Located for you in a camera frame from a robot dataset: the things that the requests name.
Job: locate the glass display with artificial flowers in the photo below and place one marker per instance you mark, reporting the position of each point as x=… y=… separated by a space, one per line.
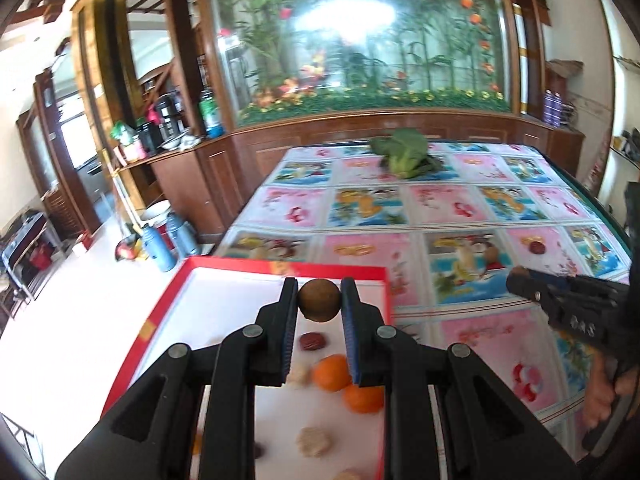
x=360 y=35

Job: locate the white basin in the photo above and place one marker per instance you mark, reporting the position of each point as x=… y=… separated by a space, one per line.
x=156 y=211

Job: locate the green plastic bottle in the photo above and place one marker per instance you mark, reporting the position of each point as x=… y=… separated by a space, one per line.
x=211 y=115

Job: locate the fruit print tablecloth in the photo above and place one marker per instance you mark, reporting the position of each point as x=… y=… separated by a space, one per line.
x=450 y=205

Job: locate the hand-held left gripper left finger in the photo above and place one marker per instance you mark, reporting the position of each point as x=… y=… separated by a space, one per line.
x=286 y=340

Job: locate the orange mandarin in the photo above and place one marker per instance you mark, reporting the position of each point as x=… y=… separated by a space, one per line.
x=331 y=372
x=363 y=400

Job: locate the purple bottle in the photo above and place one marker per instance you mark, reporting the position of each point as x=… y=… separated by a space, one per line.
x=549 y=107

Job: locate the brown round kiwi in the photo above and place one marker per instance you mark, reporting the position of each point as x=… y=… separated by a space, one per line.
x=320 y=301
x=492 y=254
x=517 y=275

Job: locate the dark metal frame table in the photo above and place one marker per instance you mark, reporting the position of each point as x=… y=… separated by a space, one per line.
x=25 y=260

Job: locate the green bag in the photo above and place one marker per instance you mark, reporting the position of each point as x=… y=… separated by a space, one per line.
x=122 y=131

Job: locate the blue thermos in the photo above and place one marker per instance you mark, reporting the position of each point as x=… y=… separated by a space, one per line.
x=157 y=250
x=182 y=235

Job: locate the person's right hand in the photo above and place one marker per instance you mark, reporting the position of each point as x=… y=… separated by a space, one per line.
x=599 y=392

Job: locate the red-rimmed white tray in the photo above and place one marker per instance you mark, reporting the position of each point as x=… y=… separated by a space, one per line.
x=225 y=285

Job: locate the green broccoli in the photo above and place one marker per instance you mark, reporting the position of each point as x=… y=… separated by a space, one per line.
x=407 y=157

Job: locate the red date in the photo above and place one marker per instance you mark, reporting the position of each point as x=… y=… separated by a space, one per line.
x=312 y=341
x=537 y=248

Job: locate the black appliance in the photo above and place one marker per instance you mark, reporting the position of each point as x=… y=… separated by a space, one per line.
x=149 y=137

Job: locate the red plastic scoop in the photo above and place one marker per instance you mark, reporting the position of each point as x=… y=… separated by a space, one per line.
x=127 y=250

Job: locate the beige walnut cookie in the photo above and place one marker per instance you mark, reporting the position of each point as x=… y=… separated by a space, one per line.
x=314 y=441

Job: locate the tall wooden door frame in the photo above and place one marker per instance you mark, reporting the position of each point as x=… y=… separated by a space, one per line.
x=100 y=85

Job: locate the long wooden cabinet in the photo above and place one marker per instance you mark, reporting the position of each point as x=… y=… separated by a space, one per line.
x=325 y=132

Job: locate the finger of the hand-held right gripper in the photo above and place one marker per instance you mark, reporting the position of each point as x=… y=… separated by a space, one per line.
x=570 y=282
x=532 y=297

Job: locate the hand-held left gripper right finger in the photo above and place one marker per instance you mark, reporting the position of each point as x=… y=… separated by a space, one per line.
x=352 y=345

